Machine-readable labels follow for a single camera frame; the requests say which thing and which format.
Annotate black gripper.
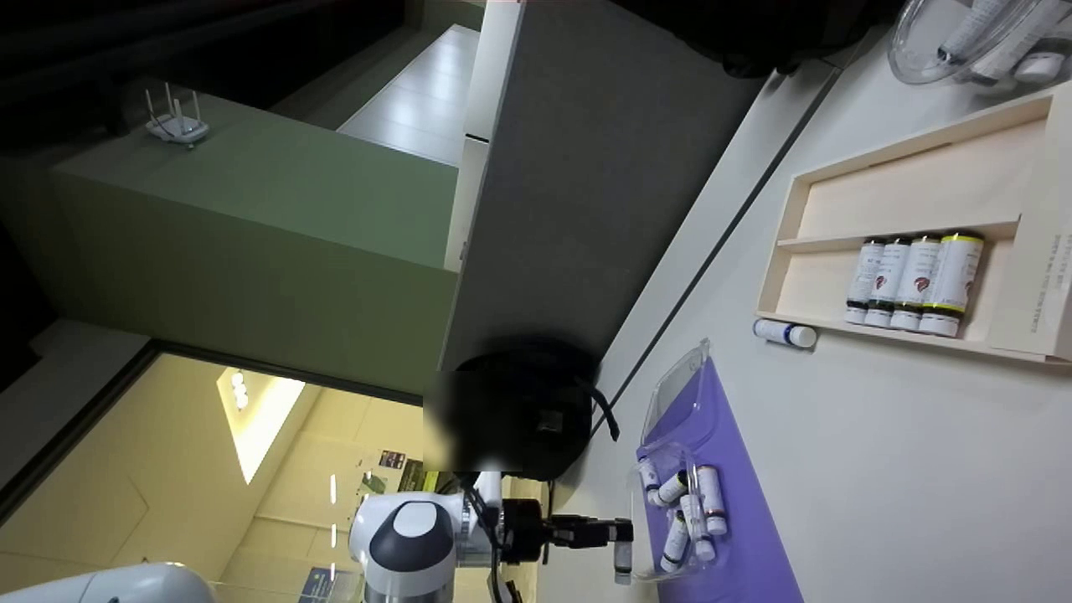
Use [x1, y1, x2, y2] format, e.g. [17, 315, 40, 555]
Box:
[523, 500, 635, 567]

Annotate black backpack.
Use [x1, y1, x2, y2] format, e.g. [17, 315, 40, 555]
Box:
[434, 335, 623, 485]

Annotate purple mat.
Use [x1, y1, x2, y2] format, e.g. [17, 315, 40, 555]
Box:
[633, 356, 808, 603]

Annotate wooden tray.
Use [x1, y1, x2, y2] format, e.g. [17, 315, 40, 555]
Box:
[755, 78, 1072, 375]

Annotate clear plastic container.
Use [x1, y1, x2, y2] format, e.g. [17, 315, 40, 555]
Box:
[883, 0, 1072, 92]

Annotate white wifi router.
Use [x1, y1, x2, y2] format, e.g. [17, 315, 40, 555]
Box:
[138, 78, 214, 147]

